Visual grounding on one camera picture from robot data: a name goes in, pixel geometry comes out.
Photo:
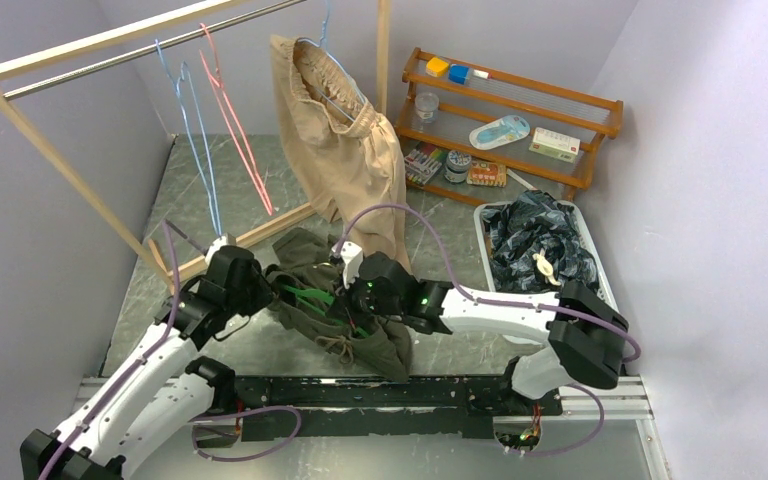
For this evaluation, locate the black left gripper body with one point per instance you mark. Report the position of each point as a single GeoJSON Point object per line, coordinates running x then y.
{"type": "Point", "coordinates": [255, 293]}

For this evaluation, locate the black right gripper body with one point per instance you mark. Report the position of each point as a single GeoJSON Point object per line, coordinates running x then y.
{"type": "Point", "coordinates": [359, 303]}

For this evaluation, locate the green hanger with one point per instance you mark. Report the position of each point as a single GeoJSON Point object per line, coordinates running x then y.
{"type": "Point", "coordinates": [307, 302]}

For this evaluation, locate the olive green shorts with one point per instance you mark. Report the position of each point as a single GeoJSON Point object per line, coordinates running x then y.
{"type": "Point", "coordinates": [388, 353]}

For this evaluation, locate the dark leaf-print shorts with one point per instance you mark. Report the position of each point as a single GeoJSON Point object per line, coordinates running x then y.
{"type": "Point", "coordinates": [535, 246]}

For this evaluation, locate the pink wire hanger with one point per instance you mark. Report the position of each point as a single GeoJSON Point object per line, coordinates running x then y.
{"type": "Point", "coordinates": [232, 121]}

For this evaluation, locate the light blue wire hanger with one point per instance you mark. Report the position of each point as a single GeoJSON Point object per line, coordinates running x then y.
{"type": "Point", "coordinates": [190, 112]}

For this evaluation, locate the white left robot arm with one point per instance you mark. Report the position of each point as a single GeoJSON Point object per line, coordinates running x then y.
{"type": "Point", "coordinates": [164, 383]}

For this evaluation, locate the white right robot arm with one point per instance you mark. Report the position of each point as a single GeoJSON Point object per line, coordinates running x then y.
{"type": "Point", "coordinates": [582, 338]}

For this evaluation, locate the beige shorts with white stripe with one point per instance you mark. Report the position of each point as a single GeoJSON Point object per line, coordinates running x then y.
{"type": "Point", "coordinates": [352, 171]}

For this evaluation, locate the blue hanger at right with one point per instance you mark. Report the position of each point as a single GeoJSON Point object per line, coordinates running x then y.
{"type": "Point", "coordinates": [322, 45]}

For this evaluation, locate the marker pen set pack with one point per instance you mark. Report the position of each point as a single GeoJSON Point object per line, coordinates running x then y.
{"type": "Point", "coordinates": [423, 162]}

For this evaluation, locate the orange snack packet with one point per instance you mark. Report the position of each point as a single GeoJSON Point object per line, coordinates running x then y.
{"type": "Point", "coordinates": [489, 174]}

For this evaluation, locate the orange wooden shelf rack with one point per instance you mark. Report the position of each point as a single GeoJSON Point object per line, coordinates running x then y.
{"type": "Point", "coordinates": [491, 94]}

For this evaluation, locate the white pen with red tip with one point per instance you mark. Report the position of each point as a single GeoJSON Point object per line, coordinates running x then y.
{"type": "Point", "coordinates": [512, 175]}

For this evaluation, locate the clear plastic cup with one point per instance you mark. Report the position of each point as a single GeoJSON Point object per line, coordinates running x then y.
{"type": "Point", "coordinates": [426, 107]}

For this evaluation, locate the white plastic basket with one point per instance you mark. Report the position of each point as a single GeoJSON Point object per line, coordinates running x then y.
{"type": "Point", "coordinates": [604, 292]}

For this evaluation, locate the yellow block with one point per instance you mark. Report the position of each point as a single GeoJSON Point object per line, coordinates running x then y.
{"type": "Point", "coordinates": [437, 67]}

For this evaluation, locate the blue block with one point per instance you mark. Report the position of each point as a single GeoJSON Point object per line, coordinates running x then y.
{"type": "Point", "coordinates": [459, 74]}

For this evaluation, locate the white green box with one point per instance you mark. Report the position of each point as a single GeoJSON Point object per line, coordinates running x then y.
{"type": "Point", "coordinates": [555, 145]}

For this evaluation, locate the wooden clothes rack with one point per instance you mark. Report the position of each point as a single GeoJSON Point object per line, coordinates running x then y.
{"type": "Point", "coordinates": [119, 35]}

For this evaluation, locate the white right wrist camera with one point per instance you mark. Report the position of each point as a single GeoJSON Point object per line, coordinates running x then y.
{"type": "Point", "coordinates": [351, 256]}

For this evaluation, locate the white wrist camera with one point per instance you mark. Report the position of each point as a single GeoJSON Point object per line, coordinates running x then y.
{"type": "Point", "coordinates": [216, 245]}
{"type": "Point", "coordinates": [351, 256]}

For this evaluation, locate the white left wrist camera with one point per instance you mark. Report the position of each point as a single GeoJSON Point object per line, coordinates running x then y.
{"type": "Point", "coordinates": [216, 245]}

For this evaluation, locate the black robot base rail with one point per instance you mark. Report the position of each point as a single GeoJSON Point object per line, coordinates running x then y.
{"type": "Point", "coordinates": [358, 406]}

